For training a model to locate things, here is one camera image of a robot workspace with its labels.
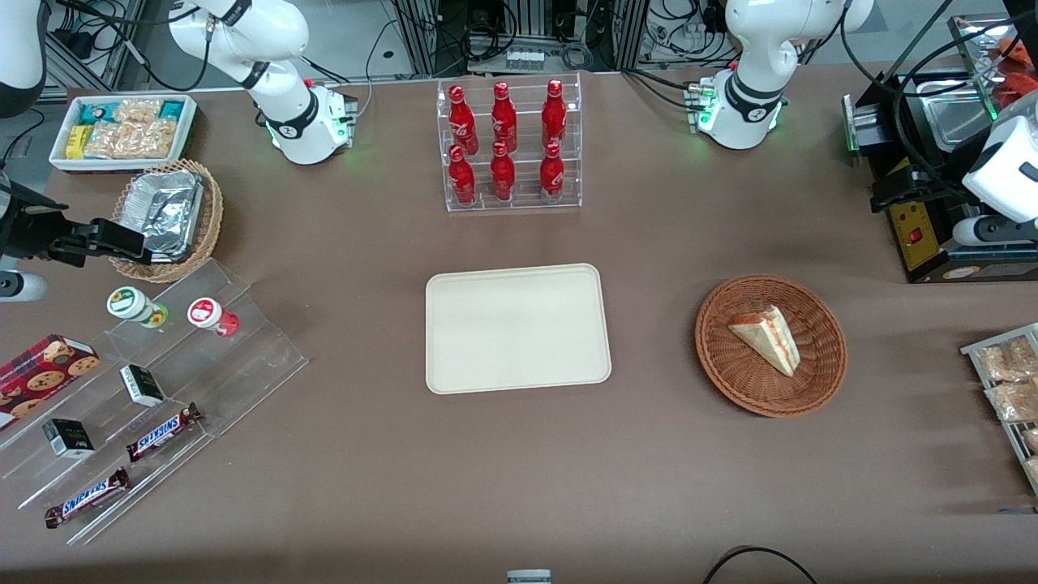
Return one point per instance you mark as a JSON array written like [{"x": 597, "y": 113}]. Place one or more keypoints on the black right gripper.
[{"x": 24, "y": 229}]

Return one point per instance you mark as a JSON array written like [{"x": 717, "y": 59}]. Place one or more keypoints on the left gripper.
[{"x": 930, "y": 186}]

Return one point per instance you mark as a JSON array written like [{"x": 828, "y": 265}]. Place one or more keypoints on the triangular sandwich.
[{"x": 770, "y": 341}]

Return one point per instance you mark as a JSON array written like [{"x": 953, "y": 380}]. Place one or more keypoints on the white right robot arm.
[{"x": 276, "y": 105}]

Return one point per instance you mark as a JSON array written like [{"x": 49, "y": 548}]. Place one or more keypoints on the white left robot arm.
[{"x": 750, "y": 49}]

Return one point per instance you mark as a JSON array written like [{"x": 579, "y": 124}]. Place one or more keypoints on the aluminium foil tray stack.
[{"x": 166, "y": 211}]

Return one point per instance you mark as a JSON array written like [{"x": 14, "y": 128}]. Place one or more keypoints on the light wicker basket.
[{"x": 212, "y": 219}]

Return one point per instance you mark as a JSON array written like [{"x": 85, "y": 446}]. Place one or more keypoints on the small stainless steel tray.
[{"x": 957, "y": 122}]

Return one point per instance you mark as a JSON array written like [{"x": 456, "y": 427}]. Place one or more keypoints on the brown wicker basket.
[{"x": 750, "y": 381}]

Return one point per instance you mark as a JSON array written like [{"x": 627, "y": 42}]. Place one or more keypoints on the beige plastic tray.
[{"x": 519, "y": 328}]

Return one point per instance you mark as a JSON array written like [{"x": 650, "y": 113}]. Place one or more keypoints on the green lidded cup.
[{"x": 130, "y": 302}]

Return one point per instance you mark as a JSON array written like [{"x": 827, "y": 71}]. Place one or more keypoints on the grey box with green light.
[{"x": 868, "y": 122}]

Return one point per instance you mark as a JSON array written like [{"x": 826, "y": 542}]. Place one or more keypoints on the large clear peanut snack bag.
[{"x": 134, "y": 139}]

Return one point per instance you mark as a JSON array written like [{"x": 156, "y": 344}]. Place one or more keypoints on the red lidded cup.
[{"x": 207, "y": 312}]

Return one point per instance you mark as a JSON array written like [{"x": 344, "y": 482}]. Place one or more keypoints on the yellow snack packet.
[{"x": 78, "y": 139}]

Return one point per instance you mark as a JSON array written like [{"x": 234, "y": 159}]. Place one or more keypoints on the white plastic snack bin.
[{"x": 188, "y": 138}]

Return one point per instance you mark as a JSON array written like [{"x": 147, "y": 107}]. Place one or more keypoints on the teal snack packet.
[{"x": 97, "y": 112}]

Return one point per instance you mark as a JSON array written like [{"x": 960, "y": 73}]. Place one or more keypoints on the small clear peanut snack bag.
[{"x": 138, "y": 109}]

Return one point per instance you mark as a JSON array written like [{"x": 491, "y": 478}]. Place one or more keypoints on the black hot food display case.
[{"x": 1014, "y": 264}]

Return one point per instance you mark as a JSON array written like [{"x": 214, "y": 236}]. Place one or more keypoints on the small dark carton box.
[
  {"x": 69, "y": 438},
  {"x": 142, "y": 385}
]

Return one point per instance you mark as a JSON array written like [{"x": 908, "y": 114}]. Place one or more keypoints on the red plaid cookie box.
[{"x": 40, "y": 377}]

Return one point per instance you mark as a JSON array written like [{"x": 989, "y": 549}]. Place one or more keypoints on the red sausage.
[
  {"x": 1010, "y": 47},
  {"x": 1026, "y": 85}
]

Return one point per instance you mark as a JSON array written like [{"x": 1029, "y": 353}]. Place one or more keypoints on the clear acrylic stepped shelf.
[{"x": 243, "y": 365}]

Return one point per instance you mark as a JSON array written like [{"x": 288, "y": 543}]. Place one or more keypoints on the Snickers chocolate bar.
[
  {"x": 162, "y": 432},
  {"x": 87, "y": 497}
]

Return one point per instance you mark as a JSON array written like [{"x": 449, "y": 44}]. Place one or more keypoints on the clear bagged pastry snack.
[
  {"x": 1005, "y": 361},
  {"x": 1014, "y": 401}
]

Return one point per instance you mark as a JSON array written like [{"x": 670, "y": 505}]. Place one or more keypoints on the red cola bottle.
[
  {"x": 461, "y": 118},
  {"x": 554, "y": 113},
  {"x": 502, "y": 174},
  {"x": 551, "y": 174},
  {"x": 503, "y": 118},
  {"x": 461, "y": 178}
]

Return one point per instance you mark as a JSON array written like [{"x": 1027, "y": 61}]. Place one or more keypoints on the clear acrylic bottle rack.
[{"x": 523, "y": 203}]

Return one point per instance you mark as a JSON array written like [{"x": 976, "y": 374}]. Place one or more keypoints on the white power strip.
[{"x": 525, "y": 60}]

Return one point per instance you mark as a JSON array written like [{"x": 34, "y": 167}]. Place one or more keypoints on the small grey device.
[{"x": 529, "y": 577}]

